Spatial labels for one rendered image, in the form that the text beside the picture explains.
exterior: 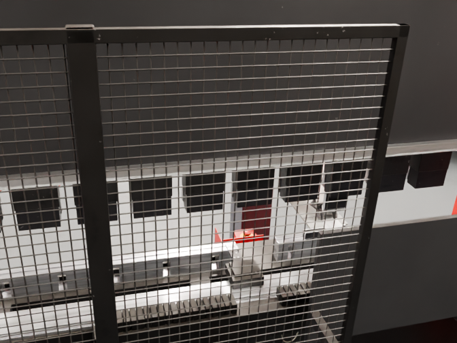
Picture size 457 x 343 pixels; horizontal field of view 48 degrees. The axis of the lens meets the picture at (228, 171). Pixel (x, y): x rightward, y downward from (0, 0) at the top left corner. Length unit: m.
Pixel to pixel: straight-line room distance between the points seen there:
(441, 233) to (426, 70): 0.55
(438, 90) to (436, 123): 0.12
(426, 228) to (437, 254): 0.13
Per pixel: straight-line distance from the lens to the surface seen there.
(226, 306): 1.74
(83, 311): 1.84
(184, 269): 2.11
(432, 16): 1.85
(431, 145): 1.99
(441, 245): 1.85
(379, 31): 1.10
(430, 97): 1.94
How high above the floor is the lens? 2.17
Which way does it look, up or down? 26 degrees down
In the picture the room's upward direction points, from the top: 2 degrees clockwise
